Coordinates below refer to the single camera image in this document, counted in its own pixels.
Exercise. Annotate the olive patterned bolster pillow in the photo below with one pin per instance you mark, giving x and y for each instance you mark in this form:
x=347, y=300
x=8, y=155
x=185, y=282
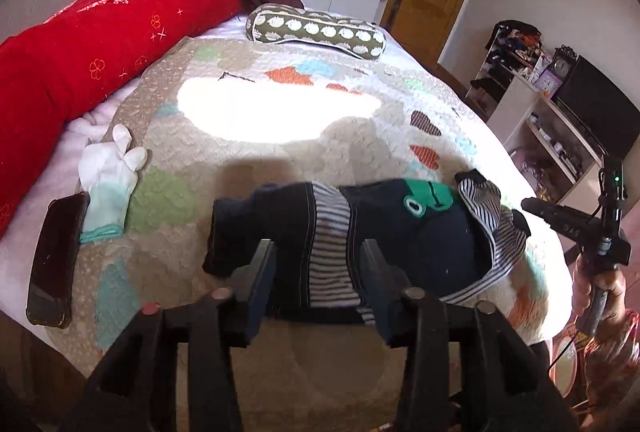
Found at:
x=317, y=31

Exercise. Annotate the white shelf unit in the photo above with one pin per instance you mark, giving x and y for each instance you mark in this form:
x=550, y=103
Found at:
x=535, y=122

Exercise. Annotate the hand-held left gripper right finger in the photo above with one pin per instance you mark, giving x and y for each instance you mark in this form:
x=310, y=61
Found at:
x=382, y=297

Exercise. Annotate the person's right forearm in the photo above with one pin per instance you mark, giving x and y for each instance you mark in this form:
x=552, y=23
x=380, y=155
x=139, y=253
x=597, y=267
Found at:
x=612, y=362

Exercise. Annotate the white glove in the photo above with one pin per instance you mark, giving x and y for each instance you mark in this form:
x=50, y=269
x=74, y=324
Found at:
x=107, y=187

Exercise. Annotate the patchwork bed quilt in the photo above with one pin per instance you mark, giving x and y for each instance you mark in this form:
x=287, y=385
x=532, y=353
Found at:
x=310, y=122

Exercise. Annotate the black smartphone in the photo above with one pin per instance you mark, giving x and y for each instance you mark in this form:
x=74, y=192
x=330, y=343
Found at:
x=55, y=259

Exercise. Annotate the red rolled quilt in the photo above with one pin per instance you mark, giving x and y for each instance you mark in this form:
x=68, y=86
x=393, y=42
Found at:
x=85, y=52

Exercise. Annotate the person's right hand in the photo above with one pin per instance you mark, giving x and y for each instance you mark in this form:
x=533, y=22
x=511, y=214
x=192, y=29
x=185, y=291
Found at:
x=597, y=297

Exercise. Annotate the navy striped pants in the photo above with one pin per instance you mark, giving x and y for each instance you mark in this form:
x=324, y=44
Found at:
x=370, y=239

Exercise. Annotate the black television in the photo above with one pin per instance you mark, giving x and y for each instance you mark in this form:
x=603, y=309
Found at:
x=602, y=95

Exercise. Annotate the purple table clock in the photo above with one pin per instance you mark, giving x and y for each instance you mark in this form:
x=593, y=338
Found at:
x=552, y=71

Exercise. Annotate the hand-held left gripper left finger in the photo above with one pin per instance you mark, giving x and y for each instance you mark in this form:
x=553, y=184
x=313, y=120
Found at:
x=256, y=288

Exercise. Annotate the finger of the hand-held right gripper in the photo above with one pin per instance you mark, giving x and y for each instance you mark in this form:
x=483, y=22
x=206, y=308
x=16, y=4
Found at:
x=550, y=213

